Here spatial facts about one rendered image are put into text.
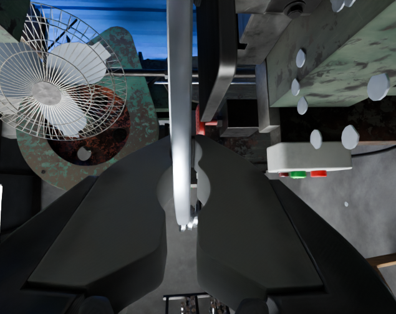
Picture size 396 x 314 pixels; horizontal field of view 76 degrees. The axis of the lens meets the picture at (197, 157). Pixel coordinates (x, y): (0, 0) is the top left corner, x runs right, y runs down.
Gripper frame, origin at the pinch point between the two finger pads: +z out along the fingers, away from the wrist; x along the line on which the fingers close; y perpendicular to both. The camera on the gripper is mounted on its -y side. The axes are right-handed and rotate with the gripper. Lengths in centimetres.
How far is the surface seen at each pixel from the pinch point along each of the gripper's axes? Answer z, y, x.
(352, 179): 83, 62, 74
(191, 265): 400, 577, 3
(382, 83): 8.8, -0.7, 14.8
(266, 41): 32.4, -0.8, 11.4
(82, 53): 90, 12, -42
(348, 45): 15.9, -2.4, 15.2
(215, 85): 7.4, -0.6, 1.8
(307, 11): 22.0, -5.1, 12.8
